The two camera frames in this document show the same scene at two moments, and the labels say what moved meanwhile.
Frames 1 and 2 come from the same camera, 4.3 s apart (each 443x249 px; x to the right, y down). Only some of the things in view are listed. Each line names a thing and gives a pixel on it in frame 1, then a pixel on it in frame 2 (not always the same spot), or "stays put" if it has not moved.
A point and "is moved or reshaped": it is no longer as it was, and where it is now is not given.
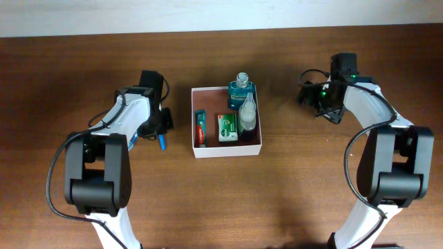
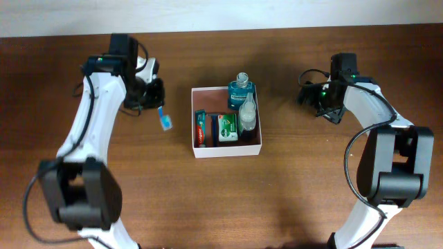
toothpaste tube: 200,135 stays put
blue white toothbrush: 132,141 is moved or reshaped
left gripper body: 160,122 → 146,95
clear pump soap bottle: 247,115 stays put
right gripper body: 320,98 stays put
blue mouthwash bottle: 239,90 stays put
